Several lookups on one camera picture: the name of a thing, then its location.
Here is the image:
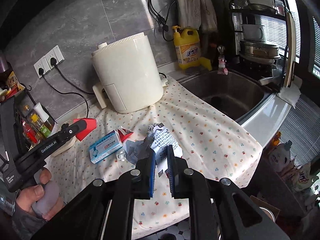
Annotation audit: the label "white printed paper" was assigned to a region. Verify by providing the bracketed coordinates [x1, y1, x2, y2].
[124, 123, 183, 177]

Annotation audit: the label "blue white medicine box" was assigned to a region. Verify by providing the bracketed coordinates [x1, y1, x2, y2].
[89, 130, 123, 164]

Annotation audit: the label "red paper piece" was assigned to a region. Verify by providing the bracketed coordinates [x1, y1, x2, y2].
[73, 118, 97, 141]

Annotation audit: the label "cream trash bin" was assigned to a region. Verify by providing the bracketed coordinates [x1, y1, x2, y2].
[259, 206, 276, 223]

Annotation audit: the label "person left hand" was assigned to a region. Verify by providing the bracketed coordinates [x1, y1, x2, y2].
[16, 167, 64, 221]

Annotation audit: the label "white pill blister pack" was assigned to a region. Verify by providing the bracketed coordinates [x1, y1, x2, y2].
[116, 150, 126, 161]

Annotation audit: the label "floral white tablecloth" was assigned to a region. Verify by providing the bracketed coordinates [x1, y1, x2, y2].
[46, 74, 263, 239]

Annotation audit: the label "condiment bottles rack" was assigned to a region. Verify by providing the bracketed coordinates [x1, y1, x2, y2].
[1, 51, 44, 149]

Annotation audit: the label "stainless steel sink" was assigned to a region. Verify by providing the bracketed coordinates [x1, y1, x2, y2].
[178, 71, 273, 125]

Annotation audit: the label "white panda detergent bottle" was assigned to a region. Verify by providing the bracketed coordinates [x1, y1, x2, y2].
[268, 140, 292, 172]

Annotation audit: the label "cream air fryer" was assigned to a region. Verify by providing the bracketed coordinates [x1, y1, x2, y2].
[91, 32, 163, 114]

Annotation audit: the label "small pink figurine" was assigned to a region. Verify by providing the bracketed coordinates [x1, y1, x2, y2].
[217, 46, 228, 75]

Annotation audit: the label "yellow dish soap bottle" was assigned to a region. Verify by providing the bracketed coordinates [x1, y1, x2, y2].
[172, 25, 213, 71]

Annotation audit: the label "white cloth on counter edge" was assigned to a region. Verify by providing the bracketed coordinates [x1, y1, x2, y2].
[277, 83, 301, 108]

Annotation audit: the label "hanging plastic bags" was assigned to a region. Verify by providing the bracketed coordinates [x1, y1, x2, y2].
[177, 0, 217, 34]

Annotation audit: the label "black dish rack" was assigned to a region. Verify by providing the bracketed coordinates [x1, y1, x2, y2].
[227, 0, 300, 87]

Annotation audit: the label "white wall socket panel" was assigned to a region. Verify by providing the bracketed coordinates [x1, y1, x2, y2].
[34, 45, 65, 79]

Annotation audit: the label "black power cable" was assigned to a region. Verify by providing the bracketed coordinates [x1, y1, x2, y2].
[38, 58, 96, 119]

